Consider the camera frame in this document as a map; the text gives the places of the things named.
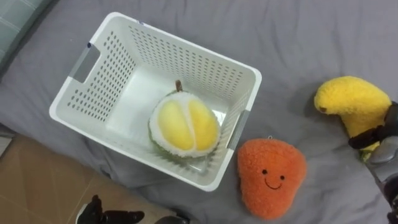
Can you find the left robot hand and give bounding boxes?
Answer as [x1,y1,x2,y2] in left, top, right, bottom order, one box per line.
[75,195,146,224]

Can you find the durian soft toy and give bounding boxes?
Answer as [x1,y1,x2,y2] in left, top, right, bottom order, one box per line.
[147,80,222,160]

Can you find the orange smiling soft toy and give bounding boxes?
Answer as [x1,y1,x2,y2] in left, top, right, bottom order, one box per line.
[237,135,308,221]

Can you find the yellow banana soft toy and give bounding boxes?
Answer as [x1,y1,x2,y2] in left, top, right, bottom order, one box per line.
[313,75,392,161]

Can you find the white perforated plastic basket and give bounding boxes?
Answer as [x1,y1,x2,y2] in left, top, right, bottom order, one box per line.
[49,11,262,192]

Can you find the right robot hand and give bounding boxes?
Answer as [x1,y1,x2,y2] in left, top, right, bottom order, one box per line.
[348,101,398,165]

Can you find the grey bed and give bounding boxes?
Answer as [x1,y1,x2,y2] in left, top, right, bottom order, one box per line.
[0,0,398,224]

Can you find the grey-green checked pillow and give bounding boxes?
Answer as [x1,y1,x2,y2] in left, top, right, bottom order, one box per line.
[0,0,52,68]

